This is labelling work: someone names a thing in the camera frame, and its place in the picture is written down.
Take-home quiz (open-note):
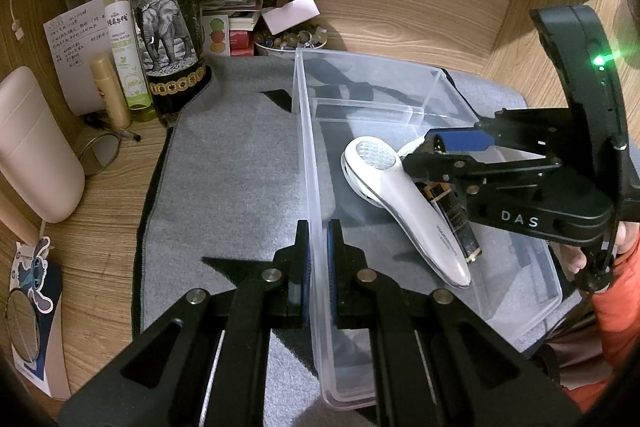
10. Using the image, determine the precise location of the beige rounded container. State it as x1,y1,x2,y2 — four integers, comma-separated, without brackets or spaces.
0,66,86,224

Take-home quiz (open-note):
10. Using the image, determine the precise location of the round silver disc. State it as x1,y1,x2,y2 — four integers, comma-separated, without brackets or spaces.
5,289,41,360

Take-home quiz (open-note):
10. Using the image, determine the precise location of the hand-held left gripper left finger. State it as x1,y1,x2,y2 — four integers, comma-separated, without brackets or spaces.
57,219,313,427

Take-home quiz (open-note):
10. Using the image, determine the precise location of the green spray bottle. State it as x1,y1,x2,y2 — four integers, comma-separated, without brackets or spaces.
103,0,153,124

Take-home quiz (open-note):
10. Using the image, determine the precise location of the beige cream tube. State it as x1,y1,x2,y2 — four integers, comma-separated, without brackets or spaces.
90,56,133,130

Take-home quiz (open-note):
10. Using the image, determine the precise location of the white handheld massager device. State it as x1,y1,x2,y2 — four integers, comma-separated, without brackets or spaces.
341,135,473,289

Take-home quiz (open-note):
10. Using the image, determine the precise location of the clear plastic storage box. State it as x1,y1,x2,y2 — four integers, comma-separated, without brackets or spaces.
291,48,563,410

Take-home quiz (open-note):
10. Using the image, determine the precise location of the white hanging cable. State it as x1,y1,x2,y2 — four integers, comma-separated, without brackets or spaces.
7,0,26,42

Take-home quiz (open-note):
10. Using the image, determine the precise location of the white folded card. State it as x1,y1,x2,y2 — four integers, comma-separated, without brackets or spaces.
262,0,321,35

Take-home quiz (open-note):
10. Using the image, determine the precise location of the dark brown cloth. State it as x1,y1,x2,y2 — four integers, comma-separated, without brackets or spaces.
537,307,616,388

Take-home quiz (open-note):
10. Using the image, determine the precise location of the cartoon sticker card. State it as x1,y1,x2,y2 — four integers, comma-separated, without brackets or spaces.
7,234,73,400

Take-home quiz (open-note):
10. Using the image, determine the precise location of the black bar with gold bands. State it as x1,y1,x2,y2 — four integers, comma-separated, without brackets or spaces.
422,183,483,264

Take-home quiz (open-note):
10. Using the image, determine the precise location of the grey mat with black pattern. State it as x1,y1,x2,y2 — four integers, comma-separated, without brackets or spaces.
131,52,566,427

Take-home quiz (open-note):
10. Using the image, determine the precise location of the person's right forearm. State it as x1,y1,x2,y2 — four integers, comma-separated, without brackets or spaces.
590,237,640,413

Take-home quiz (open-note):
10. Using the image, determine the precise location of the white handwritten paper sheet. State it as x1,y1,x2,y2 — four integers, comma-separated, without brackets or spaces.
42,2,113,118

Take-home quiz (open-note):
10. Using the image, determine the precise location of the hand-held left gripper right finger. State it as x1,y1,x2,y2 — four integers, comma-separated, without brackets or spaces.
327,218,583,427

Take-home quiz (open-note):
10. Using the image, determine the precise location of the white bowl of stones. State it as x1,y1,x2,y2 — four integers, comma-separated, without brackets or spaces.
252,24,328,56

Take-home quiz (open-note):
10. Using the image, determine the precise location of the card with coloured circles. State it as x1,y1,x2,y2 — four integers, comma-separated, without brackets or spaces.
206,13,232,55

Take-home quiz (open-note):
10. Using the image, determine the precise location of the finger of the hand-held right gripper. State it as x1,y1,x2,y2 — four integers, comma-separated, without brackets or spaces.
424,107,583,158
401,147,566,208

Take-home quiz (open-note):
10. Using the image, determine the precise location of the small round hand mirror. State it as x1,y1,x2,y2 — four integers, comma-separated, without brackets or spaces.
75,131,123,178

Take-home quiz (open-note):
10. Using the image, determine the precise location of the person's right hand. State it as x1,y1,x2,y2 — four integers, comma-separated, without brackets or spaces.
559,221,640,278

